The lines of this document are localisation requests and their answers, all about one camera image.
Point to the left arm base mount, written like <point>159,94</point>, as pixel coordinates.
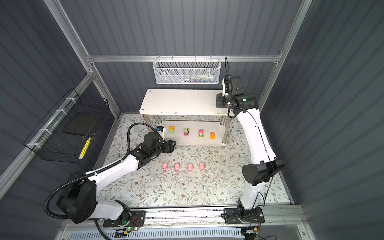
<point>131,219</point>

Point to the white wire mesh basket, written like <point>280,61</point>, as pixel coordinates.
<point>168,73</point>

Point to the white cable duct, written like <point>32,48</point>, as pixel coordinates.
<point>177,234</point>

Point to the green pink mixer toy truck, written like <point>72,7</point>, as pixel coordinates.
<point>200,133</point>

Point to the green orange mixer toy truck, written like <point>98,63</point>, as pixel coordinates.
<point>172,130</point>

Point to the white two-tier shelf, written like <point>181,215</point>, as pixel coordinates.
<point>200,103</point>

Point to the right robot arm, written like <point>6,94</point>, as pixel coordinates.
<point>265,165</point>

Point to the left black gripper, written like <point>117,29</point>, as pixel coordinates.
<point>169,146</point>

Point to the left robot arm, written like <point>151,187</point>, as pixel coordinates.
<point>79,199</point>

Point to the black wire basket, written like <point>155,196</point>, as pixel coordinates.
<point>64,134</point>

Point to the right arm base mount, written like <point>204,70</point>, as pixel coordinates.
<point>240,216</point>

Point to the orange toy bulldozer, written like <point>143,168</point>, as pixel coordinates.
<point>212,136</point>

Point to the yellow tag on basket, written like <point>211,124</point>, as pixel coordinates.
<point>85,148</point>

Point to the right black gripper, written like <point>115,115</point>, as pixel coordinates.
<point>218,99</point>

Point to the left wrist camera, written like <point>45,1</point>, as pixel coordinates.
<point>160,129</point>

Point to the pens in white basket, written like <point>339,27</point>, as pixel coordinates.
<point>202,79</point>

